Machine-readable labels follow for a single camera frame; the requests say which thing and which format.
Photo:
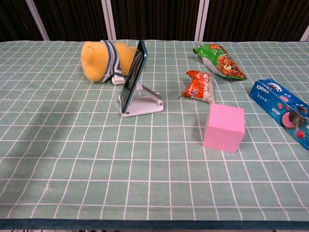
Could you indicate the pink foam cube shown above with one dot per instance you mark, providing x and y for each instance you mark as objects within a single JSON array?
[{"x": 223, "y": 130}]

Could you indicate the blue Oreo cookie box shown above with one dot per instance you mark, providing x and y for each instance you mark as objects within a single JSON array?
[{"x": 270, "y": 96}]

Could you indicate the green snack bag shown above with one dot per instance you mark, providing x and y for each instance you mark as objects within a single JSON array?
[{"x": 224, "y": 62}]

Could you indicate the orange snack bag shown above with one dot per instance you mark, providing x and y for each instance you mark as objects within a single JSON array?
[{"x": 196, "y": 87}]

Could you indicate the yellow plush toy striped scarf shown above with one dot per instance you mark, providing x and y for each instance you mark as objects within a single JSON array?
[{"x": 94, "y": 60}]

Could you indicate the black smartphone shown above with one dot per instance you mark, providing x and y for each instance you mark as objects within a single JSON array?
[{"x": 132, "y": 79}]

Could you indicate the white frame post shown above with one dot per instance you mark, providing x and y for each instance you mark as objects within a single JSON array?
[
  {"x": 201, "y": 19},
  {"x": 38, "y": 21},
  {"x": 306, "y": 36},
  {"x": 109, "y": 19}
]

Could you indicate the white folding phone stand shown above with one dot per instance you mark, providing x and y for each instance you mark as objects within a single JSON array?
[{"x": 144, "y": 106}]

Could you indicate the dark pleated curtain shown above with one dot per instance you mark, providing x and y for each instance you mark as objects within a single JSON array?
[{"x": 154, "y": 17}]

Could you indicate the green checked tablecloth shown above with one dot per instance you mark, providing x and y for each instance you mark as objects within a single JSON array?
[{"x": 154, "y": 181}]

